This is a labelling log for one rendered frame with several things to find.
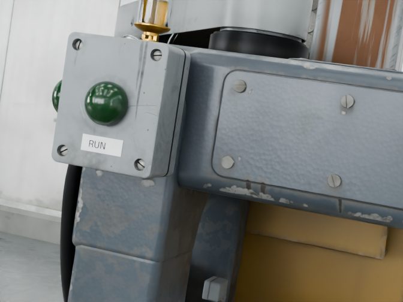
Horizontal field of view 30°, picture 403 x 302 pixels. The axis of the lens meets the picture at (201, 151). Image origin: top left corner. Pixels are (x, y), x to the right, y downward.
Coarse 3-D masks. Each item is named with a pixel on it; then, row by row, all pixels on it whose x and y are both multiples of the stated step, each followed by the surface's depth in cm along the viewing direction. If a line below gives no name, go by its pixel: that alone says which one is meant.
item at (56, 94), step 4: (60, 80) 53; (56, 84) 53; (60, 84) 53; (56, 88) 53; (60, 88) 52; (52, 92) 53; (56, 92) 52; (60, 92) 52; (52, 96) 53; (56, 96) 52; (52, 100) 53; (56, 100) 52; (56, 104) 53; (56, 108) 53
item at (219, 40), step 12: (216, 36) 66; (228, 36) 65; (240, 36) 64; (252, 36) 64; (264, 36) 64; (216, 48) 66; (228, 48) 65; (240, 48) 64; (252, 48) 64; (264, 48) 64; (276, 48) 64; (288, 48) 64; (300, 48) 65
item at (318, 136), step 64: (192, 64) 54; (256, 64) 53; (320, 64) 52; (192, 128) 54; (256, 128) 52; (320, 128) 51; (384, 128) 50; (128, 192) 55; (192, 192) 58; (256, 192) 53; (320, 192) 51; (384, 192) 50; (128, 256) 55; (192, 256) 75
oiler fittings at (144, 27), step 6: (138, 24) 57; (144, 24) 57; (150, 24) 57; (144, 30) 58; (150, 30) 57; (156, 30) 57; (162, 30) 58; (168, 30) 58; (144, 36) 58; (150, 36) 58; (156, 36) 58
